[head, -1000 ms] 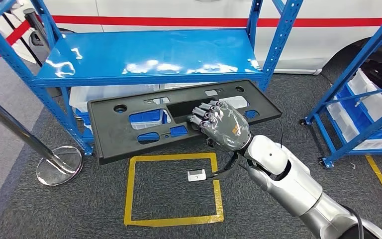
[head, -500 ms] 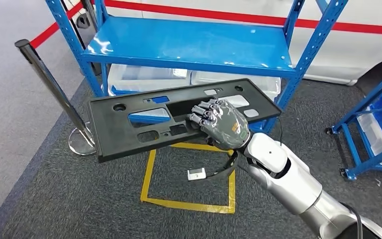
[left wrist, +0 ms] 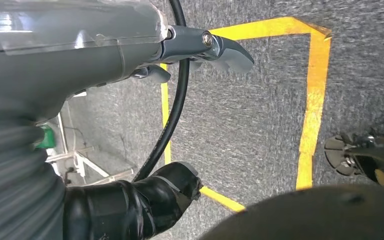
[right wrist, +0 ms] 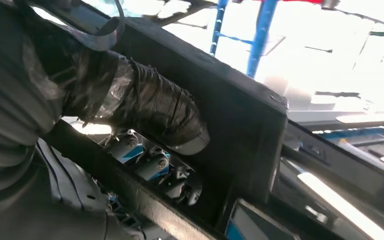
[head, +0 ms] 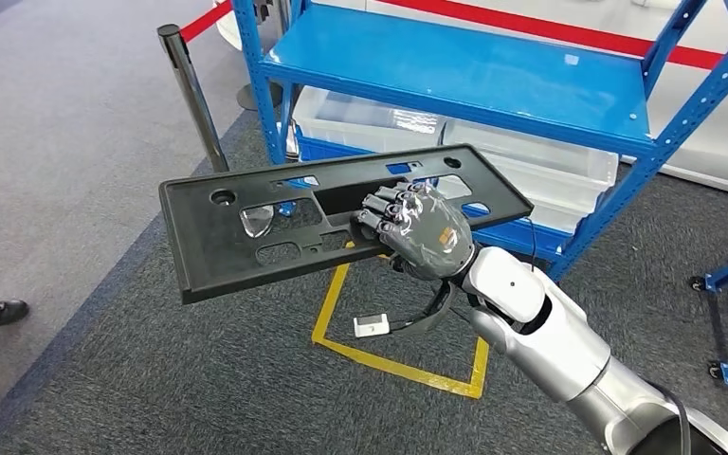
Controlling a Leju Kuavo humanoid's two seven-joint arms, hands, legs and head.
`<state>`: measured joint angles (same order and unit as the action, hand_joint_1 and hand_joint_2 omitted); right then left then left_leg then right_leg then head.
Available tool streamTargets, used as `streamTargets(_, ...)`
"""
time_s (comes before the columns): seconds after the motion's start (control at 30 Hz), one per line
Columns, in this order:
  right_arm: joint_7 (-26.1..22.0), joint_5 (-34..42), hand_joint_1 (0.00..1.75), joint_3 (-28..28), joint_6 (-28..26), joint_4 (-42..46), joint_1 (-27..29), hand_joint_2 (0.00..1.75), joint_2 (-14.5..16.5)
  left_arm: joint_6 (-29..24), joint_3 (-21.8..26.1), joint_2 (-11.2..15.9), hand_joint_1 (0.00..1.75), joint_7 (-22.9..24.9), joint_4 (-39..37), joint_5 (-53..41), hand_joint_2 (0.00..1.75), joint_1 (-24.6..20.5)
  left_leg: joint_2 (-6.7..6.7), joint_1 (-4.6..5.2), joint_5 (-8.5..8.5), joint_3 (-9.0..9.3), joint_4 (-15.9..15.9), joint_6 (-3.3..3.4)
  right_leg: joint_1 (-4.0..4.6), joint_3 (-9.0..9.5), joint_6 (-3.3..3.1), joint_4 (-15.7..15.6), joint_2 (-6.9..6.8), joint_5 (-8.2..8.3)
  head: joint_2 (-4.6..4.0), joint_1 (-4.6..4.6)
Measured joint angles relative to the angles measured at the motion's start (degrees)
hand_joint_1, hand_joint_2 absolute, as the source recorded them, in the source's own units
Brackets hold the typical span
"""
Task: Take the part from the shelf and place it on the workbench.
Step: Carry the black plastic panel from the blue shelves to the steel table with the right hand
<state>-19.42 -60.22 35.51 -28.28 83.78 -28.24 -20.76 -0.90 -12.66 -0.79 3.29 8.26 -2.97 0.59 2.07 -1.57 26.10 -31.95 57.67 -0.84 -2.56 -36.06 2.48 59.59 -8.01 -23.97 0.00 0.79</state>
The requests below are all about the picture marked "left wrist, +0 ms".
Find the white metal frame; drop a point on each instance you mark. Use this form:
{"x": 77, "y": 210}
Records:
{"x": 86, "y": 162}

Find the yellow floor tape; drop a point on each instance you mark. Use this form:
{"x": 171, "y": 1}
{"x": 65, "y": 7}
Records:
{"x": 314, "y": 99}

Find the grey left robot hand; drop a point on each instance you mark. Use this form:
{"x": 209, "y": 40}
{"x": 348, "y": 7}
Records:
{"x": 62, "y": 56}

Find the green plastic crate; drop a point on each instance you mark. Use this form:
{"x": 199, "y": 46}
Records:
{"x": 49, "y": 139}

